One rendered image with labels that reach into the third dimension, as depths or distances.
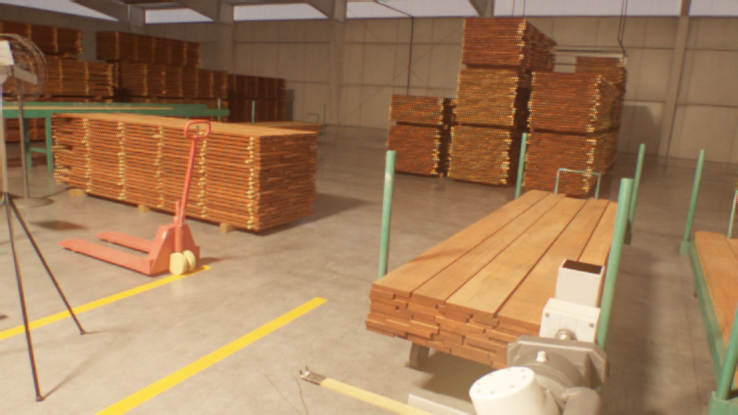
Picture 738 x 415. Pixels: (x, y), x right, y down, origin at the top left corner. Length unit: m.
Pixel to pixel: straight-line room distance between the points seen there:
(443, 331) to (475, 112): 7.96
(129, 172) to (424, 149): 5.77
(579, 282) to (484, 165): 9.37
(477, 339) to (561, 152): 7.60
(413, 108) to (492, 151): 1.80
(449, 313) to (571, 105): 7.68
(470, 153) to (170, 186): 5.78
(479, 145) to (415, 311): 7.87
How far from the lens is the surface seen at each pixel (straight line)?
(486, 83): 10.12
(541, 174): 9.88
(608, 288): 2.49
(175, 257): 4.59
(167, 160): 6.59
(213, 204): 6.02
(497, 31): 10.11
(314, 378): 1.06
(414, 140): 10.62
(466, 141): 10.26
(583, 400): 0.57
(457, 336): 2.45
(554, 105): 9.80
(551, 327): 0.80
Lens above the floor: 1.53
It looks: 12 degrees down
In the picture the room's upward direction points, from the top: 4 degrees clockwise
